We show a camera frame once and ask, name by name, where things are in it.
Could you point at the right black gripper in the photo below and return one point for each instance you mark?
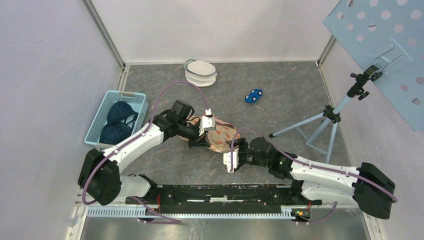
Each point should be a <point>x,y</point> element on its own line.
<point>241,142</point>

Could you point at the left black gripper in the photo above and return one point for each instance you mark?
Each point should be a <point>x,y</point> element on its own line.
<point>202,141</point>

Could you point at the floral peach laundry bag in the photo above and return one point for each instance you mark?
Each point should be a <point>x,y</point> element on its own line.
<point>220,138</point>

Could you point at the white mesh laundry bag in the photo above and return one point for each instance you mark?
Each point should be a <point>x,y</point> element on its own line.
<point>200,73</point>

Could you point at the dark blue lace bra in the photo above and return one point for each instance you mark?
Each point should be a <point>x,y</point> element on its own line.
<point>120,122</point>

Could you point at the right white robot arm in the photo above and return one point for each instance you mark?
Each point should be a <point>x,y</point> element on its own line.
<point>366,186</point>

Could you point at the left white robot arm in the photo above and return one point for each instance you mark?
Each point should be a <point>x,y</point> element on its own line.
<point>101,176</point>

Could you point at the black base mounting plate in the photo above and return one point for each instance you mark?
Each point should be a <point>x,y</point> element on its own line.
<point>271,194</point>

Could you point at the blue toy car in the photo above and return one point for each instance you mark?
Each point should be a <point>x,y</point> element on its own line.
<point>253,96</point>

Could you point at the light blue tripod stand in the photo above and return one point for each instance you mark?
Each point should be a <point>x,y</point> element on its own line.
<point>332,115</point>

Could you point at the light blue plastic basket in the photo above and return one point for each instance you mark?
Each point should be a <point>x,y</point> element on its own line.
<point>136,100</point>

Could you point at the blue perforated panel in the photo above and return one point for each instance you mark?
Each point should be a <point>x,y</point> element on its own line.
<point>388,34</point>

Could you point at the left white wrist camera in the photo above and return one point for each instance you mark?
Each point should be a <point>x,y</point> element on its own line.
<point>207,122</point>

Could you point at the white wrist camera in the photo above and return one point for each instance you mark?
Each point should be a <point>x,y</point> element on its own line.
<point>231,161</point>
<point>207,122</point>

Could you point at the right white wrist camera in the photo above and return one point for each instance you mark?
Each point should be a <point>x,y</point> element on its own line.
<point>231,161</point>

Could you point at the light blue slotted cable duct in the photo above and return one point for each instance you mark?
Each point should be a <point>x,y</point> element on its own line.
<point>140,212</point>

